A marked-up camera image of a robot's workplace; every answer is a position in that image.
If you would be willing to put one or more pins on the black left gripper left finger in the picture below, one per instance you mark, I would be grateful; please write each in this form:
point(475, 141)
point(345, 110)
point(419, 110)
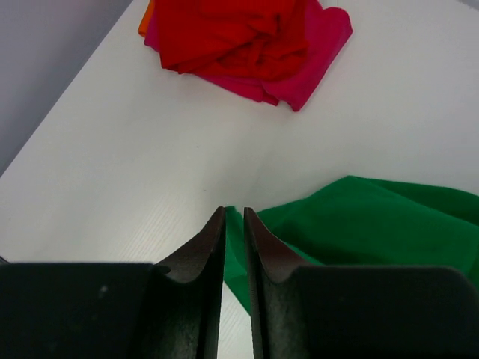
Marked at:
point(169, 309)

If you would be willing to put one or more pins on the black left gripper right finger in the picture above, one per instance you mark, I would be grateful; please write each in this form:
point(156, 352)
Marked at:
point(300, 310)

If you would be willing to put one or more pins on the green t shirt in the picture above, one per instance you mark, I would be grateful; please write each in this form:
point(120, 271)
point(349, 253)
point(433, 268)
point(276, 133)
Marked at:
point(360, 221)

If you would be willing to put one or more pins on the red folded t shirt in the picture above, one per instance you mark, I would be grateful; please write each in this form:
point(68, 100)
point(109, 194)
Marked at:
point(250, 39)

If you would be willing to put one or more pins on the pink folded t shirt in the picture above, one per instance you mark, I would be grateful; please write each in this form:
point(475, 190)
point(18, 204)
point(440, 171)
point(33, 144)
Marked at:
point(327, 31)

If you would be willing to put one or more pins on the orange folded t shirt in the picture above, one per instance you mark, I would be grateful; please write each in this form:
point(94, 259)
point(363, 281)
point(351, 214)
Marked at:
point(145, 21)

